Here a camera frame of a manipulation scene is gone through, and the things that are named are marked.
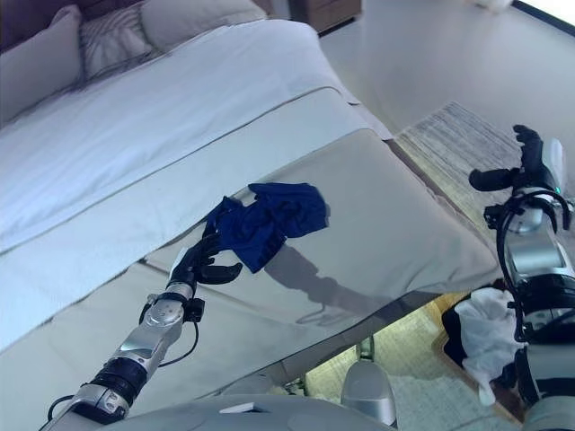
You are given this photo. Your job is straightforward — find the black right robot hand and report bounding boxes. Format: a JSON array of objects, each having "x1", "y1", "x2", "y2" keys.
[{"x1": 468, "y1": 124, "x2": 565, "y2": 198}]

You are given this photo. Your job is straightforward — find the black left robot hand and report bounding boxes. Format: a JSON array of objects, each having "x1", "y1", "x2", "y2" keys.
[{"x1": 166, "y1": 233, "x2": 244, "y2": 291}]

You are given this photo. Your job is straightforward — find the blue garment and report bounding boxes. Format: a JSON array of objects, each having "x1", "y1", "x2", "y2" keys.
[{"x1": 201, "y1": 181, "x2": 332, "y2": 276}]

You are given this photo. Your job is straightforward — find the white garment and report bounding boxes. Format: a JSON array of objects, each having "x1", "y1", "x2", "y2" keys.
[{"x1": 453, "y1": 286, "x2": 523, "y2": 408}]

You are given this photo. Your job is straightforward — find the black garment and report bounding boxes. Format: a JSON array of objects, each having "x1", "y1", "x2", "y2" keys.
[{"x1": 441, "y1": 307, "x2": 473, "y2": 365}]

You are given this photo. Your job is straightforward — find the brown wicker basket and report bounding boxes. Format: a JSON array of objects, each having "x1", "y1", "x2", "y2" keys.
[{"x1": 430, "y1": 291, "x2": 541, "y2": 424}]

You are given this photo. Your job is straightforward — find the grey striped rug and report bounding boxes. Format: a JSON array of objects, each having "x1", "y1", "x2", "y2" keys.
[{"x1": 305, "y1": 101, "x2": 575, "y2": 431}]

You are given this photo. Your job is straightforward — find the white duvet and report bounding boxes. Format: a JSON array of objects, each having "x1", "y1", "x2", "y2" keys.
[{"x1": 0, "y1": 20, "x2": 397, "y2": 352}]

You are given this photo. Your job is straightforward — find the bright window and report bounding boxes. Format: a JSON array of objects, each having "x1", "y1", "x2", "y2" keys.
[{"x1": 511, "y1": 0, "x2": 575, "y2": 29}]

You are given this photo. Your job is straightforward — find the silver robot torso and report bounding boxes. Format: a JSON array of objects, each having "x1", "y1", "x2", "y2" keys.
[{"x1": 96, "y1": 392, "x2": 397, "y2": 431}]

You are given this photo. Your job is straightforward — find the silver right robot leg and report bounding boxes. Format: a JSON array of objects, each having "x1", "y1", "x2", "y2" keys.
[{"x1": 340, "y1": 336, "x2": 399, "y2": 428}]

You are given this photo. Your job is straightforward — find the patterned grey cushion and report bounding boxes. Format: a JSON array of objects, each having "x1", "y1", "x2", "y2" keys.
[{"x1": 78, "y1": 2, "x2": 159, "y2": 83}]

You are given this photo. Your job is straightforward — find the flat grey pillow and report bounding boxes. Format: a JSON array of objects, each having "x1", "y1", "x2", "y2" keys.
[{"x1": 139, "y1": 0, "x2": 270, "y2": 54}]

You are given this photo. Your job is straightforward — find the large grey pillow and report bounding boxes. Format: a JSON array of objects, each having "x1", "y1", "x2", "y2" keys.
[{"x1": 0, "y1": 4, "x2": 84, "y2": 123}]

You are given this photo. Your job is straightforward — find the brown wooden nightstand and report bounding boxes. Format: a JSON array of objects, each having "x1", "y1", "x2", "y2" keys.
[{"x1": 287, "y1": 0, "x2": 363, "y2": 38}]

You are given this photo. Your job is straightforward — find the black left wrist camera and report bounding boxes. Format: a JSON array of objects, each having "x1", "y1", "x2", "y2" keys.
[{"x1": 185, "y1": 297, "x2": 207, "y2": 322}]

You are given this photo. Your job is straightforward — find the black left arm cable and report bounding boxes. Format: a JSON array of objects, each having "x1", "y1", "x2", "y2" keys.
[{"x1": 156, "y1": 319, "x2": 202, "y2": 368}]

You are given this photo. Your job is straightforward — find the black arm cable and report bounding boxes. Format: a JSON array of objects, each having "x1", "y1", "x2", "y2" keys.
[
  {"x1": 491, "y1": 188, "x2": 572, "y2": 343},
  {"x1": 156, "y1": 319, "x2": 202, "y2": 368}
]

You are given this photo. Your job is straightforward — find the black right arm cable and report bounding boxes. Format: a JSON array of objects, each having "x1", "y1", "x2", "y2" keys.
[{"x1": 491, "y1": 188, "x2": 572, "y2": 343}]

